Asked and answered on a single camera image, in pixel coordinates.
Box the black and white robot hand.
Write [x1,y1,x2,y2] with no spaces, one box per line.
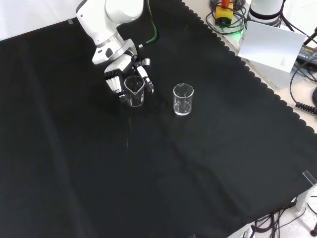
[92,39,155,104]

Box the small clear glass beaker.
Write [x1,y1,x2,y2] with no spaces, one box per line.
[124,75,146,108]

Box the clear glass rod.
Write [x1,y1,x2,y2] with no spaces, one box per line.
[126,118,132,148]

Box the black bench cloth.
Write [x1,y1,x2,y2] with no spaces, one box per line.
[0,0,317,238]

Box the yellow stop button box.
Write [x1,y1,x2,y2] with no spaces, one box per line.
[214,0,234,26]

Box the pale white board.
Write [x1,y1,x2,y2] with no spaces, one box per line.
[238,20,307,73]

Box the black power adapter yellow label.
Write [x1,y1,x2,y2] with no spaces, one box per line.
[295,43,317,63]

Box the black tripod leg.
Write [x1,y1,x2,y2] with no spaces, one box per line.
[304,24,317,47]

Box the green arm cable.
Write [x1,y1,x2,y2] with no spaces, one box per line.
[138,0,159,48]

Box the dark looped cable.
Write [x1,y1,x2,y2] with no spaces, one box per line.
[205,0,248,36]

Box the black coiled cable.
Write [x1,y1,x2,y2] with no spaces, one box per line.
[289,59,317,114]

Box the black floor cable bundle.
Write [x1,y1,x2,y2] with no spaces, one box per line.
[251,203,317,238]

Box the white bench leg bracket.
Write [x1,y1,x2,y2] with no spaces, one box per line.
[294,185,317,212]

